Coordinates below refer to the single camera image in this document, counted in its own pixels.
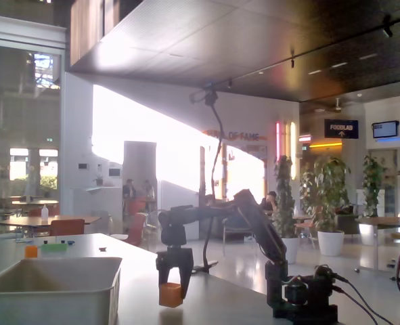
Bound white plant pot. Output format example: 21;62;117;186
281;236;300;265
358;223;376;246
317;230;345;257

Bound seated person in background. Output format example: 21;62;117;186
141;179;156;201
123;178;137;200

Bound black gooseneck clamp holder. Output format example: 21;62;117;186
192;97;227;276

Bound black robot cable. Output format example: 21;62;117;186
334;274;394;325
333;286;379;325

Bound wooden cafe table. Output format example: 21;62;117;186
0;215;102;238

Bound white plastic bin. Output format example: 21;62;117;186
0;257;123;325

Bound black foodlab sign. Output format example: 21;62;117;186
324;118;359;139

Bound white light tube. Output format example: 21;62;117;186
289;121;296;181

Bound green flat block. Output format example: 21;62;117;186
40;242;68;253

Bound wall monitor screen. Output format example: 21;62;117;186
371;120;400;139

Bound orange chair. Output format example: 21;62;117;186
49;219;86;237
119;213;148;247

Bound wooden table with metal legs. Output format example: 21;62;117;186
355;216;400;272

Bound slim leafy plant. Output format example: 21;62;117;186
361;154;387;218

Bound tall narrow plant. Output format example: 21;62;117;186
273;155;296;238

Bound seated person in dark clothes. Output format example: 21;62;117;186
259;190;278;214

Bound large leafy plant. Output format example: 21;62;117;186
300;156;352;234

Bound orange cube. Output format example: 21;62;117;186
158;282;183;309

